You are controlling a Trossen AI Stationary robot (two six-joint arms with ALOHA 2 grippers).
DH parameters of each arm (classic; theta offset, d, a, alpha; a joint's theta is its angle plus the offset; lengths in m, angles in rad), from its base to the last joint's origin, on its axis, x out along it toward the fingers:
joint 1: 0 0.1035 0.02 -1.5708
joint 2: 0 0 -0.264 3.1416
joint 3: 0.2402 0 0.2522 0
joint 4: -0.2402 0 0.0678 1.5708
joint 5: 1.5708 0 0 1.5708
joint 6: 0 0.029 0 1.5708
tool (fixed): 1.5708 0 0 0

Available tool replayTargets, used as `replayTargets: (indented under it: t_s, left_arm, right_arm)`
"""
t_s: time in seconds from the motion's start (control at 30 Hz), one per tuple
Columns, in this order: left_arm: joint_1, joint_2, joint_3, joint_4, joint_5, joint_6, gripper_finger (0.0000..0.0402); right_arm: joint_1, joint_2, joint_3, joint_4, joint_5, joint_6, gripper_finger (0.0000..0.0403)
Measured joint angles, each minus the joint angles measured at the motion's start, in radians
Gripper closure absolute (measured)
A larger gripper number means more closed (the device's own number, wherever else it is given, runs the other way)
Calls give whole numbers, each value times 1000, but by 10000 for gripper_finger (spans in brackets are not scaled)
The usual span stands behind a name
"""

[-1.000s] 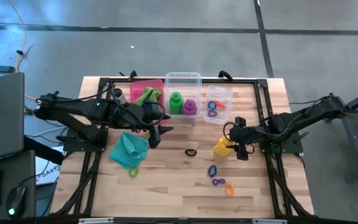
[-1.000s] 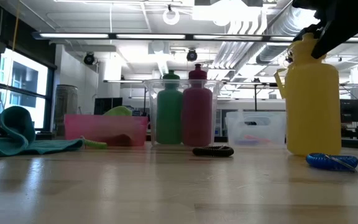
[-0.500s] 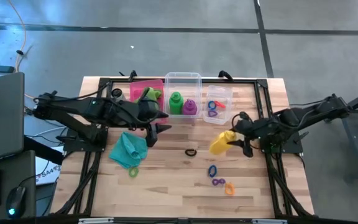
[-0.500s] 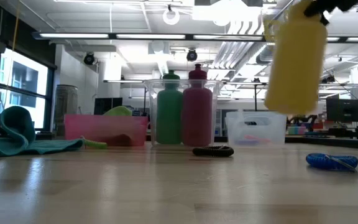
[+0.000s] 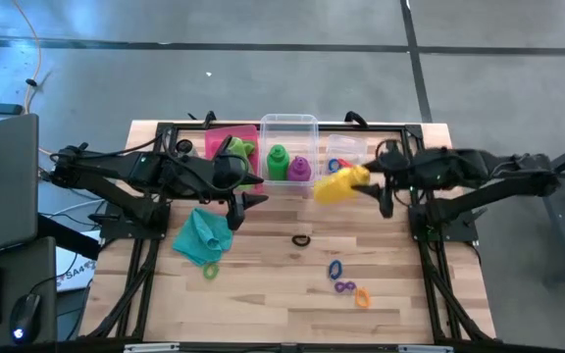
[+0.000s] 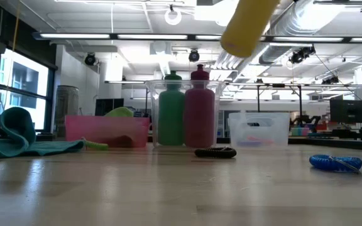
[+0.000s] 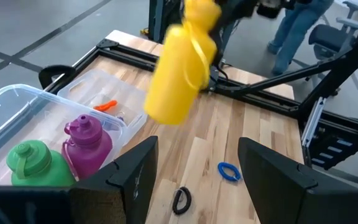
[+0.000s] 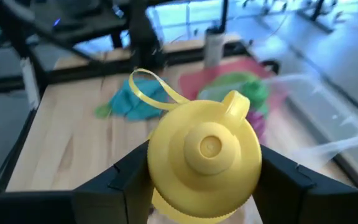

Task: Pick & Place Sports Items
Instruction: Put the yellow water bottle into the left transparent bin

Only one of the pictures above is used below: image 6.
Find green sports bottle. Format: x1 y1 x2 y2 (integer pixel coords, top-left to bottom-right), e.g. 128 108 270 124
157 70 186 146

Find purple sports bottle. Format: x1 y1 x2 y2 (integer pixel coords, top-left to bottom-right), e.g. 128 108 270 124
183 64 216 148

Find black coil wristband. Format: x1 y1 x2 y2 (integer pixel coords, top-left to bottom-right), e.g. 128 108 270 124
194 146 238 159

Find green microfiber cloth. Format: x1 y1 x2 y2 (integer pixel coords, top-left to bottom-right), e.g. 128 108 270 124
104 105 135 119

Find purple coil wristband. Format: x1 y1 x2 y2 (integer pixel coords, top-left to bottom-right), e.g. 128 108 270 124
236 140 263 148

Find red-orange coil wristband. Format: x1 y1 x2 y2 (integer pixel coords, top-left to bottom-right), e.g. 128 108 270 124
246 135 275 146

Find green coil wristband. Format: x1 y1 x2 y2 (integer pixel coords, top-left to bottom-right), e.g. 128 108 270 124
80 137 109 151

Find yellow sports bottle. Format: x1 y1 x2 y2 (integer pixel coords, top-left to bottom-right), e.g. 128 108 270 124
220 0 282 58

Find blue coil wristband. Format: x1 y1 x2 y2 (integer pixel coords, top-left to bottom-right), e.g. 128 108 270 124
309 153 362 175

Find teal microfiber cloth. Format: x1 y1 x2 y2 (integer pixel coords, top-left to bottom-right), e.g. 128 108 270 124
0 106 85 159

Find large clear plastic bin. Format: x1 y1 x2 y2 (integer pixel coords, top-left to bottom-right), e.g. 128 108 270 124
145 79 227 149

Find pink plastic bin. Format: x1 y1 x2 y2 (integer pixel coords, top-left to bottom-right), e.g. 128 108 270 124
64 115 151 149

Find black background rack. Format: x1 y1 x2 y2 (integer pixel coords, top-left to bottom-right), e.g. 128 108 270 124
224 82 362 114

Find black cabinet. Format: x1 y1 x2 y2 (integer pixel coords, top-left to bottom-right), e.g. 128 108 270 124
94 98 124 117

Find small clear plastic bin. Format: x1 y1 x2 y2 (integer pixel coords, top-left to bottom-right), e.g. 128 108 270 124
228 112 290 149

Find long ceiling light fixture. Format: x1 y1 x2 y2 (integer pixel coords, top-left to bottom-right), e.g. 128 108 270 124
31 31 362 44

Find silver can with black lid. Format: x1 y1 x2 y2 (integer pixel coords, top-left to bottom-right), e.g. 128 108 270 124
55 85 80 139

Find colourful stacked blocks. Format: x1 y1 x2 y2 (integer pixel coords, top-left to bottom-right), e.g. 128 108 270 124
290 126 310 137

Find large dark-framed window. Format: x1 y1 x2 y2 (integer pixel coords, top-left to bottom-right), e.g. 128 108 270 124
0 43 57 132

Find black computer monitor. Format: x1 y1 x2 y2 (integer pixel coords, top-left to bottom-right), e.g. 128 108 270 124
329 99 362 124

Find white ceiling ring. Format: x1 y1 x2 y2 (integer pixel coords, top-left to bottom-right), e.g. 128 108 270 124
164 8 183 26

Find black ceiling camera rig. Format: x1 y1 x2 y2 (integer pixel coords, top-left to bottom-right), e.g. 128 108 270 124
288 45 316 65
321 76 341 85

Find silver ventilation duct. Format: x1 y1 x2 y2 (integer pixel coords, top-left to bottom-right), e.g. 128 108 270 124
258 0 345 66

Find yellow cable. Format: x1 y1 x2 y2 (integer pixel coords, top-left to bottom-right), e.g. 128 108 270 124
0 0 21 109

